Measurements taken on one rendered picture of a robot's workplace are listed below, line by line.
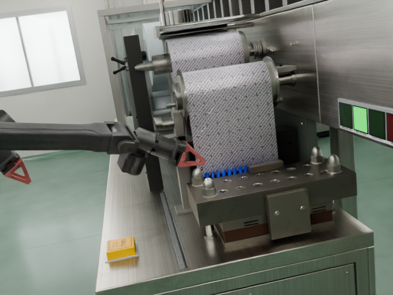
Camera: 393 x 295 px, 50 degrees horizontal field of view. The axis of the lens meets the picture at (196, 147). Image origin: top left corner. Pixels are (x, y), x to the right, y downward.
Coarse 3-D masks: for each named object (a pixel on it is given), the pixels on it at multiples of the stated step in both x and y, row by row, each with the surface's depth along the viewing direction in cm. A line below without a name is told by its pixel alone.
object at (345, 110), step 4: (340, 104) 96; (344, 104) 94; (340, 108) 96; (344, 108) 94; (348, 108) 93; (340, 112) 96; (344, 112) 94; (348, 112) 93; (340, 116) 97; (344, 116) 95; (348, 116) 93; (340, 120) 97; (344, 120) 95; (348, 120) 94; (340, 124) 97; (344, 124) 95; (348, 124) 94
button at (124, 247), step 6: (114, 240) 109; (120, 240) 108; (126, 240) 108; (132, 240) 108; (108, 246) 106; (114, 246) 105; (120, 246) 105; (126, 246) 104; (132, 246) 104; (108, 252) 103; (114, 252) 103; (120, 252) 103; (126, 252) 104; (132, 252) 104; (108, 258) 103; (114, 258) 103
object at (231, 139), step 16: (224, 112) 114; (240, 112) 115; (256, 112) 116; (272, 112) 116; (192, 128) 113; (208, 128) 114; (224, 128) 115; (240, 128) 116; (256, 128) 117; (272, 128) 117; (208, 144) 115; (224, 144) 116; (240, 144) 117; (256, 144) 118; (272, 144) 118; (208, 160) 116; (224, 160) 117; (240, 160) 118; (256, 160) 119
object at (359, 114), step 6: (354, 108) 90; (360, 108) 88; (354, 114) 90; (360, 114) 88; (366, 114) 86; (354, 120) 91; (360, 120) 88; (366, 120) 86; (354, 126) 91; (360, 126) 89; (366, 126) 87; (366, 132) 87
